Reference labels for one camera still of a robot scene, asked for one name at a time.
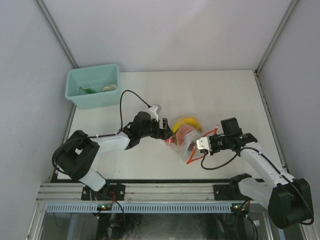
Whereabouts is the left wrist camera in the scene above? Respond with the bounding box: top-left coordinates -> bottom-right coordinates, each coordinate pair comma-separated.
147,104 -> 162,122

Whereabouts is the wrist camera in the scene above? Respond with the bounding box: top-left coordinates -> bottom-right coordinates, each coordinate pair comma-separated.
196,136 -> 212,152
147,104 -> 162,122

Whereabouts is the green fake chili pepper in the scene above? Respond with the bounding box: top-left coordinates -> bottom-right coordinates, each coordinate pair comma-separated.
80,87 -> 97,94

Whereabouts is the clear zip top bag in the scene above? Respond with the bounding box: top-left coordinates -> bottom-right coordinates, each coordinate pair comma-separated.
164,116 -> 221,166

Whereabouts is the yellow fake banana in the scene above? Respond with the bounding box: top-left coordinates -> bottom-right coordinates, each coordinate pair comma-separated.
172,116 -> 202,133

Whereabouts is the aluminium frame rail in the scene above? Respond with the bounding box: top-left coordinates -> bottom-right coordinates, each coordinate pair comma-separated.
35,181 -> 309,204

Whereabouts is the red fake watermelon slice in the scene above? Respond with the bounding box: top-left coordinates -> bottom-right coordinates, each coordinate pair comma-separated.
175,124 -> 195,146

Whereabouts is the blue slotted cable duct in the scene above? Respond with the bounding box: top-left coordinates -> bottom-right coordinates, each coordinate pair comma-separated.
46,202 -> 233,214

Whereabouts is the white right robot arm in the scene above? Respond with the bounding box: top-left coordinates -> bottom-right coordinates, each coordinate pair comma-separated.
197,117 -> 315,229

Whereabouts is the red fake chili pepper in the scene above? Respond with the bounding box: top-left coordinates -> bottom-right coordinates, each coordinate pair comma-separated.
165,136 -> 176,144

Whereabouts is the teal plastic bin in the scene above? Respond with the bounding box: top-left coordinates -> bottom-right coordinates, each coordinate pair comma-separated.
65,64 -> 122,109

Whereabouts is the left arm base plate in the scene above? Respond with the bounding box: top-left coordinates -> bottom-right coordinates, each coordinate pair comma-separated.
81,183 -> 126,201

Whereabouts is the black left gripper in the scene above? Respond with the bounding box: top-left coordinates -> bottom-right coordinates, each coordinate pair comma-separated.
139,116 -> 173,141

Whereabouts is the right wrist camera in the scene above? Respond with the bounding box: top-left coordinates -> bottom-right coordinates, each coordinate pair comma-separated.
196,136 -> 212,152

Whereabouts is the dark red fake fruit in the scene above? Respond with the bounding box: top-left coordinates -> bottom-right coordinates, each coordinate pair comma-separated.
187,142 -> 197,152

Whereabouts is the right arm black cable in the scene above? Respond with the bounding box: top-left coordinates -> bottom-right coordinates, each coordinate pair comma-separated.
200,147 -> 315,225

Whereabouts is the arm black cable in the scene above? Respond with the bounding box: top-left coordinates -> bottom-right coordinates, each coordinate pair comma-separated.
200,147 -> 315,225
51,89 -> 151,176

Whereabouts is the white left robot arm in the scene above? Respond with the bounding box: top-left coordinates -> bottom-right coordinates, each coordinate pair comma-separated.
51,111 -> 174,200

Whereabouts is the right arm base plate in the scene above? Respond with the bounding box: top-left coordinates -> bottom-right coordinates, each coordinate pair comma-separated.
213,184 -> 249,201

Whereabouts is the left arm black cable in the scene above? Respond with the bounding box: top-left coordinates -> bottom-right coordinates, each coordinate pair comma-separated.
51,89 -> 151,176

